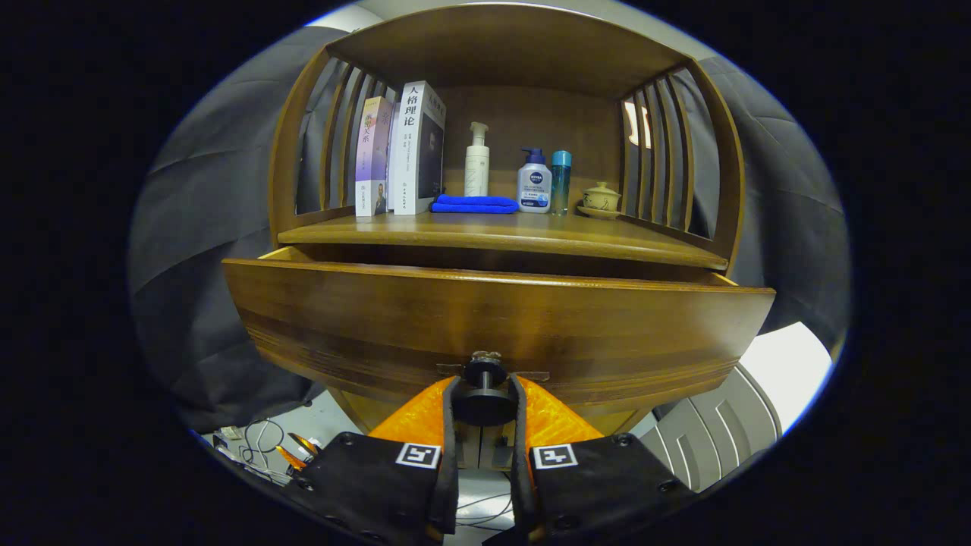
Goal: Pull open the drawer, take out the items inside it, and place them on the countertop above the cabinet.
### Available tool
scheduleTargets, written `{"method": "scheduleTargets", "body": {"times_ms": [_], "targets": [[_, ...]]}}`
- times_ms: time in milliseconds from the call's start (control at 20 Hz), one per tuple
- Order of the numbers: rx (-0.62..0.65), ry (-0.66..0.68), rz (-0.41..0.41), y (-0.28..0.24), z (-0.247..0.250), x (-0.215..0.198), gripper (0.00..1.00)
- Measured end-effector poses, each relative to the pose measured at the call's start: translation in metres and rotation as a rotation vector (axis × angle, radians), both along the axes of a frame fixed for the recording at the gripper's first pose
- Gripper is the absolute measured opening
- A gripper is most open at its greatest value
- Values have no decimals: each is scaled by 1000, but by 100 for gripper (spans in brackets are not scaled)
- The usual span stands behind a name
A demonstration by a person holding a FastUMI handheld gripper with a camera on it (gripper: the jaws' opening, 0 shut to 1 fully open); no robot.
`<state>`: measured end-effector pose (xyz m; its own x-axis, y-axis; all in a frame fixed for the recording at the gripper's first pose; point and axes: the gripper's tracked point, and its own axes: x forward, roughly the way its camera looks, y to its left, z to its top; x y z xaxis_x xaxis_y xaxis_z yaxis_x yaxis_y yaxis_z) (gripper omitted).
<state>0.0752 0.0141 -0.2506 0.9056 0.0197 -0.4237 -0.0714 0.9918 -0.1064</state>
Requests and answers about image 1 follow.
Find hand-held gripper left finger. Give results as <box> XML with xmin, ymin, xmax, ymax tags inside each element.
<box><xmin>282</xmin><ymin>375</ymin><xmax>462</xmax><ymax>546</ymax></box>

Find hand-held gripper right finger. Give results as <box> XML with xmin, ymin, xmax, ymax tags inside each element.
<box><xmin>507</xmin><ymin>373</ymin><xmax>699</xmax><ymax>546</ymax></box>

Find brown wooden drawer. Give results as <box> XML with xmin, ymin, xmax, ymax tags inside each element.
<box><xmin>222</xmin><ymin>246</ymin><xmax>777</xmax><ymax>425</ymax></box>

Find wooden countertop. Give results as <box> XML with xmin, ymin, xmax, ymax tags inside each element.
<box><xmin>277</xmin><ymin>211</ymin><xmax>729</xmax><ymax>271</ymax></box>

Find brown wooden cabinet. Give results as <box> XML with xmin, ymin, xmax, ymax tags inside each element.
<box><xmin>268</xmin><ymin>2</ymin><xmax>746</xmax><ymax>471</ymax></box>

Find orange black tool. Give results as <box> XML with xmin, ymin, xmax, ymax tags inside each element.
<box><xmin>275</xmin><ymin>431</ymin><xmax>321</xmax><ymax>472</ymax></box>

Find blue folded cloth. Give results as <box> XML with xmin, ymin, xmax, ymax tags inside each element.
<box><xmin>430</xmin><ymin>194</ymin><xmax>520</xmax><ymax>215</ymax></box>

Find yellow lidded teacup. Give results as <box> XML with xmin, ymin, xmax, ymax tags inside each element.
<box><xmin>582</xmin><ymin>181</ymin><xmax>622</xmax><ymax>212</ymax></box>

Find white blue-capped pump bottle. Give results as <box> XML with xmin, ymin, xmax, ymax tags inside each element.
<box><xmin>517</xmin><ymin>147</ymin><xmax>553</xmax><ymax>214</ymax></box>

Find teal glass bottle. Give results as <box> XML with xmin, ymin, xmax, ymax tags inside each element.
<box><xmin>550</xmin><ymin>149</ymin><xmax>573</xmax><ymax>217</ymax></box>

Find white book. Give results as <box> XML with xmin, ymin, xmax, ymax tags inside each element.
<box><xmin>388</xmin><ymin>80</ymin><xmax>447</xmax><ymax>216</ymax></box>

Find purple book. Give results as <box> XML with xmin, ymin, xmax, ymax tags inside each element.
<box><xmin>355</xmin><ymin>96</ymin><xmax>395</xmax><ymax>218</ymax></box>

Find black floor cables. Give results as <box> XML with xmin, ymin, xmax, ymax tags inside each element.
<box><xmin>212</xmin><ymin>417</ymin><xmax>517</xmax><ymax>528</ymax></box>

